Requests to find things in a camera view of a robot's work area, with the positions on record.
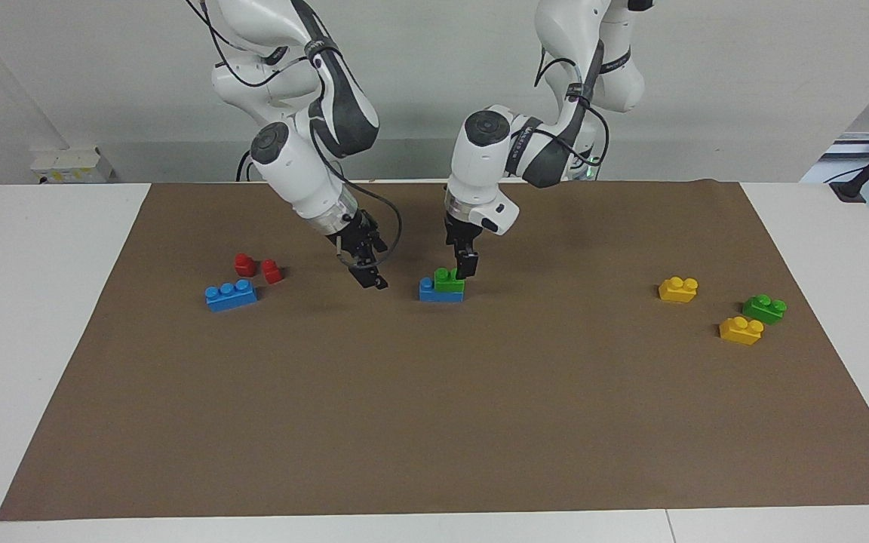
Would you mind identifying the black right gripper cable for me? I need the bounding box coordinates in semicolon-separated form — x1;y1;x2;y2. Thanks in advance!
184;0;405;266

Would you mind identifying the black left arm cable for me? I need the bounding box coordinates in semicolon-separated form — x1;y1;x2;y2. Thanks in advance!
535;41;610;168

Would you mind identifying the white box with yellow label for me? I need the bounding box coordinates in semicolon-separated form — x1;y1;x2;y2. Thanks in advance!
30;146;115;185

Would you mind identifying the blue three-stud block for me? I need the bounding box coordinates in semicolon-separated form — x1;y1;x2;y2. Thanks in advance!
204;279;259;312
419;278;465;303

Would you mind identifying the yellow two-stud block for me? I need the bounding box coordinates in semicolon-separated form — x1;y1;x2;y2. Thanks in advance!
719;316;765;346
659;277;699;303

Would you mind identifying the brown table mat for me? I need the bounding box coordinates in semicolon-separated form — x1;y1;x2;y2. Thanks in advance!
0;179;869;523

